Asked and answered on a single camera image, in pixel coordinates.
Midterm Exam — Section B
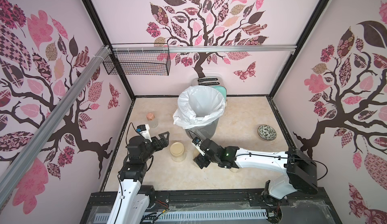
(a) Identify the left glass jar beige lid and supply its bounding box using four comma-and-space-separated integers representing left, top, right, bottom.
170, 142, 186, 163

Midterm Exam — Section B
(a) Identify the aluminium rail back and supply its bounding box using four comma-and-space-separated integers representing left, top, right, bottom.
113, 45, 297, 53

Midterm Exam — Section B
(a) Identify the aluminium rail left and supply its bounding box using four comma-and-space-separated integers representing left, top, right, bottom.
1, 45, 111, 205

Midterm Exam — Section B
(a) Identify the small bottle with cork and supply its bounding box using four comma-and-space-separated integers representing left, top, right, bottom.
146, 112, 158, 128

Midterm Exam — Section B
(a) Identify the patterned ceramic bowl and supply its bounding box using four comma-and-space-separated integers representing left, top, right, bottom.
257, 125, 277, 141

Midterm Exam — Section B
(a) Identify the grey mesh trash bin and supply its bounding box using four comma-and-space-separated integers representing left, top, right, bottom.
185, 119, 219, 140

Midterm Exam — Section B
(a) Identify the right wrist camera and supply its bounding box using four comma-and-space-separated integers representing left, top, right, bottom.
192, 137, 205, 156

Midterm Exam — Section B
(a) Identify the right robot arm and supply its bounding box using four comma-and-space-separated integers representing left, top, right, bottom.
192, 137, 319, 203

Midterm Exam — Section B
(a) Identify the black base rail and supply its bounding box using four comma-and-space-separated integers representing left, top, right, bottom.
80, 187, 342, 224

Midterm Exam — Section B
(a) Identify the mint green toaster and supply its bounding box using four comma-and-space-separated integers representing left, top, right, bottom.
191, 77, 227, 100

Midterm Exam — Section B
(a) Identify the white plastic trash bag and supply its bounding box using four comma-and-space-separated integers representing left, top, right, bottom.
173, 85, 226, 129

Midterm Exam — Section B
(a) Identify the glass jar beige lid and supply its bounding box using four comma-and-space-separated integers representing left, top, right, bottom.
170, 142, 186, 163
229, 168, 240, 173

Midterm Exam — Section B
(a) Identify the aluminium rail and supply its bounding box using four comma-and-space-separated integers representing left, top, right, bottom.
113, 45, 297, 53
1, 45, 111, 205

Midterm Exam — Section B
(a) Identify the right glass jar beige lid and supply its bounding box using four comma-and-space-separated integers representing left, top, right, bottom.
229, 168, 240, 173

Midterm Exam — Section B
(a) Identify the white slotted cable duct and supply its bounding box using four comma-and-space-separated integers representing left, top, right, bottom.
93, 209, 269, 224

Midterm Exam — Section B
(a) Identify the black wire basket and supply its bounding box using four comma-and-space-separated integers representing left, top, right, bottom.
103, 43, 171, 76

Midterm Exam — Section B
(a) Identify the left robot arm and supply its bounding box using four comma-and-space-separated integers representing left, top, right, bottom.
107, 131, 169, 224

